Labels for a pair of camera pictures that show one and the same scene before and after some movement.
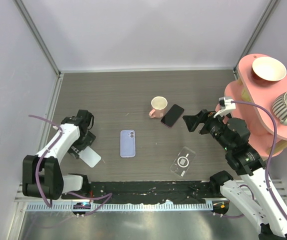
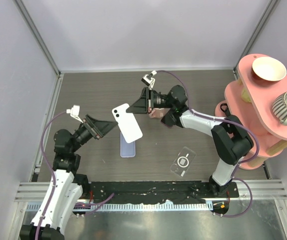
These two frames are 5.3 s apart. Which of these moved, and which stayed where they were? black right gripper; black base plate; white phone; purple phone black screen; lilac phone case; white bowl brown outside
Moved: black right gripper; white phone
Stayed: white bowl brown outside; purple phone black screen; lilac phone case; black base plate
